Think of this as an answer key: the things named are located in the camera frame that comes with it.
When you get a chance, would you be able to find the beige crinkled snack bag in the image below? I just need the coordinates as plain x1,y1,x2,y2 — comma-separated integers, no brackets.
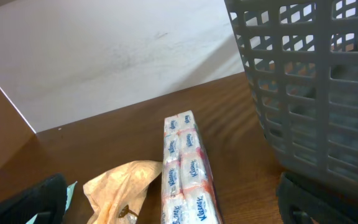
83,161,163,224

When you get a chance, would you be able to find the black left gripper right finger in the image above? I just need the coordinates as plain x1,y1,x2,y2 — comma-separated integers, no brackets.
276,172,358,224

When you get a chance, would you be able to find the grey plastic slotted basket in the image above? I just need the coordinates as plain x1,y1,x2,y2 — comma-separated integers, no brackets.
226,0,358,196

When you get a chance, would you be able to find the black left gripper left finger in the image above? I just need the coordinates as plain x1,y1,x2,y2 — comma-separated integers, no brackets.
0,174,67,224

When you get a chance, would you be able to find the Kleenex tissue multipack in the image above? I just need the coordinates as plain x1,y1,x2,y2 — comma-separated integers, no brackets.
160,110,223,224

